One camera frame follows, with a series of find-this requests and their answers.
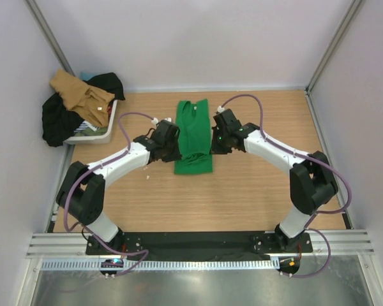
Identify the green tank top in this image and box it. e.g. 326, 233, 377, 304
174, 99, 213, 175

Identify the tan tank top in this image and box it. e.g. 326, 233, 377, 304
49, 69, 115, 128

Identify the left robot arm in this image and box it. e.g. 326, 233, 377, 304
56, 119, 181, 255

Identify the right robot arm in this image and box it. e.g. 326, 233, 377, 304
211, 106, 338, 252

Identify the black tank top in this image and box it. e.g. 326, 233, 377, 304
85, 73, 125, 101

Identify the white laundry bin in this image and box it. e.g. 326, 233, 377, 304
64, 100, 118, 145

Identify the camouflage garment in bin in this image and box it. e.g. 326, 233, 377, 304
73, 127, 108, 137

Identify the striped garment in bin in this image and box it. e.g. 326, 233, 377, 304
74, 120, 93, 133

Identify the black garment over bin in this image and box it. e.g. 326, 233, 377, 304
41, 93, 84, 147

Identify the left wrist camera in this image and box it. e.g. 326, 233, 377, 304
151, 117, 172, 126

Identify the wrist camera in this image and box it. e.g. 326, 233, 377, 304
216, 105, 226, 114
151, 117, 172, 126

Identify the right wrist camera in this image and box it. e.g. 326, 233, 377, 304
216, 105, 226, 114

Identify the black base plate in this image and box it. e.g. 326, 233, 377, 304
84, 231, 313, 277

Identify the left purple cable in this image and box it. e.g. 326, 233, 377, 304
64, 112, 159, 277

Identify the slotted cable duct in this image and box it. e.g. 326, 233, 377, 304
41, 258, 280, 272

